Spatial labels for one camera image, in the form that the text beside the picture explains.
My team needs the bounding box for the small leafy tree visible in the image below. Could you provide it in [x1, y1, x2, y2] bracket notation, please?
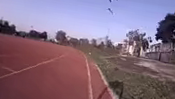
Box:
[123, 27, 154, 59]

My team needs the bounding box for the red running track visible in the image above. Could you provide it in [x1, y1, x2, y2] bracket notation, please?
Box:
[0, 33, 133, 99]

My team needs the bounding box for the pale building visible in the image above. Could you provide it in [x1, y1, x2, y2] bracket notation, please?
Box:
[111, 39, 138, 57]

